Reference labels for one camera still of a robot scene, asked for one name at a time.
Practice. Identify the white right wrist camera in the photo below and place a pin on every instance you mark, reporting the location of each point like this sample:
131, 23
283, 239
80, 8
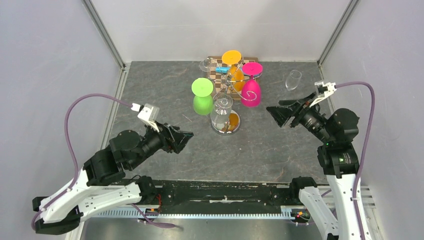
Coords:
323, 91

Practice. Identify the pink plastic wine glass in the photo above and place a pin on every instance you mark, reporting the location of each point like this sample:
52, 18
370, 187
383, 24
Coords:
251, 91

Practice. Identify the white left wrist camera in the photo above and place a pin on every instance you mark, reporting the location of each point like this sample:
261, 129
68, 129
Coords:
147, 113

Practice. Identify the clear wine glass back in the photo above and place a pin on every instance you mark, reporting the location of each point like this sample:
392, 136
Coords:
207, 64

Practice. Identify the clear wine glass front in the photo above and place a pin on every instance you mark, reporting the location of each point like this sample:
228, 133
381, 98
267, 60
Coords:
222, 109

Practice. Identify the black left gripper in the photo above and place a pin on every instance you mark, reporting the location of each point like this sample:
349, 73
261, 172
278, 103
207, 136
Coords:
167, 133

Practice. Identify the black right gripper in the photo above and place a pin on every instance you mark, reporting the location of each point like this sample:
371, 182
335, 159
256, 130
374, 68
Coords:
299, 110

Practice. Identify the blue cylindrical tube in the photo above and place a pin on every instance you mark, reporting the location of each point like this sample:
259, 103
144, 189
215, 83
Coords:
222, 70

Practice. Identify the green plastic wine glass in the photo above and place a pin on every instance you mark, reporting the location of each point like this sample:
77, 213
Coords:
203, 103

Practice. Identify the orange plastic wine glass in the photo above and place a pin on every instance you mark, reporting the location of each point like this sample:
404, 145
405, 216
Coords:
234, 75

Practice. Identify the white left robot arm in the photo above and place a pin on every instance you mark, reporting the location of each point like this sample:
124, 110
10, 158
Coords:
101, 185

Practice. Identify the wooden chess board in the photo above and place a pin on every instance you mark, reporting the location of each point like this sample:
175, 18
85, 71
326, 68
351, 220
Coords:
216, 78

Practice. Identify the clear wine glass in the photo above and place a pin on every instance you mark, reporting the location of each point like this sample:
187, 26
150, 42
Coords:
293, 79
207, 64
222, 109

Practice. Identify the chrome wine glass rack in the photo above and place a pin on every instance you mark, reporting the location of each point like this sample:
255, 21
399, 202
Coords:
234, 119

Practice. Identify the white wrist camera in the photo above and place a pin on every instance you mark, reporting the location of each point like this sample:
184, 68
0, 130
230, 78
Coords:
147, 113
323, 91

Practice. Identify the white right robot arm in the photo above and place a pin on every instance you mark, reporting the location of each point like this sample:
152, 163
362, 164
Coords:
340, 165

